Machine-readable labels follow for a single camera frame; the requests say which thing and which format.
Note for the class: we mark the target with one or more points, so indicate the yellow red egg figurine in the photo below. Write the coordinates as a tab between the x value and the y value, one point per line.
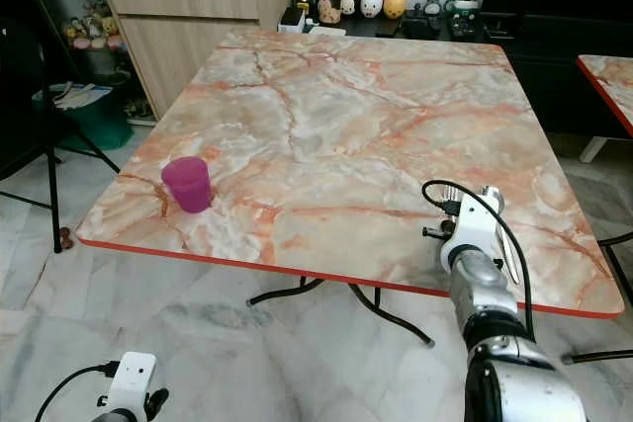
395	4

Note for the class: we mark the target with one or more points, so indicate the black egg figurine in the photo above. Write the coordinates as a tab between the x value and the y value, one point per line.
350	2

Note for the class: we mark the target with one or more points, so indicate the green waste bin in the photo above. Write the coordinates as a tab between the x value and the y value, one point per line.
104	121

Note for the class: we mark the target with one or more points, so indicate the black TV cabinet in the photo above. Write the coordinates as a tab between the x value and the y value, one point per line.
554	46

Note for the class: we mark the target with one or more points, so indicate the light wooden cabinet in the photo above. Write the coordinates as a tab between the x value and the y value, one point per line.
198	12

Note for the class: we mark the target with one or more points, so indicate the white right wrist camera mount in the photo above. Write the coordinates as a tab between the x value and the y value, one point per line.
473	219

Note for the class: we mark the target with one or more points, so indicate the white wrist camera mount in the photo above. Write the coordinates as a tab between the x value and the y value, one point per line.
133	380
473	219

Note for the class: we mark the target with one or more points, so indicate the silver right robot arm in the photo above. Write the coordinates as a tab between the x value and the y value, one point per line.
495	313

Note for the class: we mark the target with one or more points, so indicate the red-lidded clear jar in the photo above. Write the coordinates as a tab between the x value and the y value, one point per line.
329	4

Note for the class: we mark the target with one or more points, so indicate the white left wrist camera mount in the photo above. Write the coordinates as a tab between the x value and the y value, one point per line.
133	380

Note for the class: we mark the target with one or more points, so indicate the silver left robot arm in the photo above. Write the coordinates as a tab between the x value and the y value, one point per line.
117	417

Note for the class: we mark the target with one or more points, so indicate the purple plastic cup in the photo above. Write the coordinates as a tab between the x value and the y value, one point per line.
188	185

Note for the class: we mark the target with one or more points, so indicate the green white mug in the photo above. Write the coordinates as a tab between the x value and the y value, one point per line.
463	14

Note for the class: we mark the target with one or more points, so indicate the white egg figurine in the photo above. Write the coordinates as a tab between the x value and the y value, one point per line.
372	3

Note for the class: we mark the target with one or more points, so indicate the marble-pattern table red edge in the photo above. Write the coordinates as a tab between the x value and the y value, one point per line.
611	86
356	130

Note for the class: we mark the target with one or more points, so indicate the small grey figurine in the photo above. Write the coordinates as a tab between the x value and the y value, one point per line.
431	7

